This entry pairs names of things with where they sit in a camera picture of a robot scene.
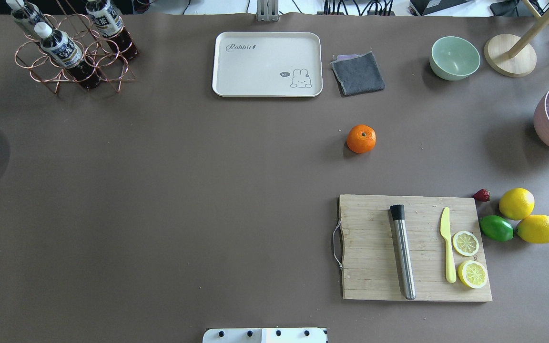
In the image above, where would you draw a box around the yellow lemon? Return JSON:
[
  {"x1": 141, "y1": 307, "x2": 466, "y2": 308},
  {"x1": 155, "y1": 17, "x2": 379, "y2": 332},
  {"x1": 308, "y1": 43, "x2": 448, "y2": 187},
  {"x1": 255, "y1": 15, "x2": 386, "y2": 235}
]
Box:
[
  {"x1": 498, "y1": 188, "x2": 535, "y2": 220},
  {"x1": 516, "y1": 214, "x2": 549, "y2": 244}
]

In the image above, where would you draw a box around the wooden cup tree stand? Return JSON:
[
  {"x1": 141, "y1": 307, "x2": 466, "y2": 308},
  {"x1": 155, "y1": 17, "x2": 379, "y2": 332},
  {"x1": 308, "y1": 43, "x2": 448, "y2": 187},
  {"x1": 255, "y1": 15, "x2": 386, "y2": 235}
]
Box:
[{"x1": 483, "y1": 0, "x2": 549, "y2": 78}]

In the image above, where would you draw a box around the grey folded cloth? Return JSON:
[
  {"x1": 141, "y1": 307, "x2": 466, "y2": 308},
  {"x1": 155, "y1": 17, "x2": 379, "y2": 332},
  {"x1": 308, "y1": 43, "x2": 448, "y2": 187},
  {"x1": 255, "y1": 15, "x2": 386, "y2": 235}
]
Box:
[{"x1": 330, "y1": 51, "x2": 386, "y2": 96}]

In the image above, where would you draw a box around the wooden cutting board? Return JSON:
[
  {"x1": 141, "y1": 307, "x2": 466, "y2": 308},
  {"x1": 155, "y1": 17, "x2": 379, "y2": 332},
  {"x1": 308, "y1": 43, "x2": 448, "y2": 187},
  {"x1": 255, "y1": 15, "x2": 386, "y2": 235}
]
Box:
[{"x1": 338, "y1": 194, "x2": 492, "y2": 303}]

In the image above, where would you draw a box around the yellow plastic knife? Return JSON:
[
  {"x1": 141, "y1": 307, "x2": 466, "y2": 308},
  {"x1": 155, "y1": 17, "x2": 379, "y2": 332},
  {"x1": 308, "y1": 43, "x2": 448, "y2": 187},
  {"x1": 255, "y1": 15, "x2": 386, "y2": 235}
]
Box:
[{"x1": 440, "y1": 207, "x2": 457, "y2": 283}]

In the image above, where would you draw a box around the lemon slice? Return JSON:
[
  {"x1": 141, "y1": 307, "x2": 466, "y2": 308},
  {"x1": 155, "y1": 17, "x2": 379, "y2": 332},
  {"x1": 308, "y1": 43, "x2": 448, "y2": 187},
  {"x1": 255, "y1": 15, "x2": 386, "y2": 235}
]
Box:
[
  {"x1": 452, "y1": 231, "x2": 480, "y2": 257},
  {"x1": 457, "y1": 260, "x2": 488, "y2": 289}
]

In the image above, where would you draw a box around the green lime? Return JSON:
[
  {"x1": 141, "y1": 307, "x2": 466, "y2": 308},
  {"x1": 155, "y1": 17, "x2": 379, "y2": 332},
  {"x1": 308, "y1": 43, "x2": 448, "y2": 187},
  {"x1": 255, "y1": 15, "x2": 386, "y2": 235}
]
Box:
[{"x1": 479, "y1": 215, "x2": 514, "y2": 242}]

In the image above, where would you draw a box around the aluminium frame post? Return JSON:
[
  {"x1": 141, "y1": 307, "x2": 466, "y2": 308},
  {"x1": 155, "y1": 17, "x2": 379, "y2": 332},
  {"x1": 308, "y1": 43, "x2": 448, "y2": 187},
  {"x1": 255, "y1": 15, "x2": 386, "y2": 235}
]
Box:
[{"x1": 256, "y1": 0, "x2": 279, "y2": 22}]

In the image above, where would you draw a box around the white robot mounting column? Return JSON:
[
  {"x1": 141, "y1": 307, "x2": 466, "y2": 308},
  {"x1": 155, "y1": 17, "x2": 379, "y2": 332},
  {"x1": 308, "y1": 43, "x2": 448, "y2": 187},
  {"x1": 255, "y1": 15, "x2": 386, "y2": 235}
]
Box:
[{"x1": 202, "y1": 327, "x2": 328, "y2": 343}]

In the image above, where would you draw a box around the cream rabbit tray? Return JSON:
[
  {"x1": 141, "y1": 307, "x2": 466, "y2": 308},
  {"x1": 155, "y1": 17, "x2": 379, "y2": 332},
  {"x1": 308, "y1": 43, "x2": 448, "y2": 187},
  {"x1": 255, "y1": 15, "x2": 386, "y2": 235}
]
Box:
[{"x1": 212, "y1": 32, "x2": 323, "y2": 97}]

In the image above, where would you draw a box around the copper wire bottle rack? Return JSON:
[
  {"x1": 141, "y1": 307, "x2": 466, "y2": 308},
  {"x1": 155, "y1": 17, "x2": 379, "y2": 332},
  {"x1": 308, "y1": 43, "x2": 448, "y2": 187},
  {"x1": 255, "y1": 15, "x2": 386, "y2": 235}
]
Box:
[{"x1": 7, "y1": 0, "x2": 139, "y2": 94}]

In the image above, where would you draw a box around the steel muddler tube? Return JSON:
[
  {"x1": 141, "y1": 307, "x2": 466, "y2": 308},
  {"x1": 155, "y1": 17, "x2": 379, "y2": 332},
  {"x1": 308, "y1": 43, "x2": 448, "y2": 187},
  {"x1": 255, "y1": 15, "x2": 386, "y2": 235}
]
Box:
[{"x1": 390, "y1": 204, "x2": 417, "y2": 301}]

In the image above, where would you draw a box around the red strawberry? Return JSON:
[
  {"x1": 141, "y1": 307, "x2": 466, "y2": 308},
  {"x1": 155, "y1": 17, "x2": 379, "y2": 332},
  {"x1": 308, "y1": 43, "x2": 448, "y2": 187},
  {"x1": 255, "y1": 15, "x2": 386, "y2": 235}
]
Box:
[{"x1": 472, "y1": 189, "x2": 491, "y2": 202}]

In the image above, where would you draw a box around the orange fruit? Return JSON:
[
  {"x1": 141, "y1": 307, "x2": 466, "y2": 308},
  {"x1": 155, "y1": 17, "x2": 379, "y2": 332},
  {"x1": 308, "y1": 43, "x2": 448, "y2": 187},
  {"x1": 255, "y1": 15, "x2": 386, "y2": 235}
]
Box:
[{"x1": 345, "y1": 124, "x2": 377, "y2": 154}]

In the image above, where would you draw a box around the green bowl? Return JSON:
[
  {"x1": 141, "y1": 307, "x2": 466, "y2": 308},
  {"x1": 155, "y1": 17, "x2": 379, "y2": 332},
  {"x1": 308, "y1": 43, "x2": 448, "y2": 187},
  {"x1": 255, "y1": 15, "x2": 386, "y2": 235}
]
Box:
[{"x1": 429, "y1": 36, "x2": 481, "y2": 81}]

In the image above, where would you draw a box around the tea bottle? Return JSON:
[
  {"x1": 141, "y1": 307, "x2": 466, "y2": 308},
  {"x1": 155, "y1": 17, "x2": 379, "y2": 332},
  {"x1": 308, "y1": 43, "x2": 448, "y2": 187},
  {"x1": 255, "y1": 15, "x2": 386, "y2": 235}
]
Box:
[
  {"x1": 35, "y1": 22, "x2": 101, "y2": 89},
  {"x1": 6, "y1": 0, "x2": 50, "y2": 39},
  {"x1": 85, "y1": 0, "x2": 139, "y2": 61}
]

